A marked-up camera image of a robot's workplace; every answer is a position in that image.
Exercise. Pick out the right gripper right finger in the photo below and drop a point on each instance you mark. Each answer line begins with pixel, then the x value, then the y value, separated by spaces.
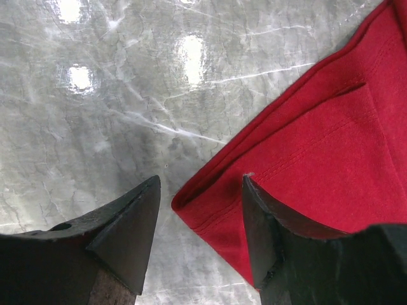
pixel 296 260

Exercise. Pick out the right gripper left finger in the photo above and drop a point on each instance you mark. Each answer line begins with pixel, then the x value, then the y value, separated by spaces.
pixel 98 258

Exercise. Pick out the red t shirt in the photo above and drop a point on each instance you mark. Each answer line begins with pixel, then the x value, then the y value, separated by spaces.
pixel 332 146

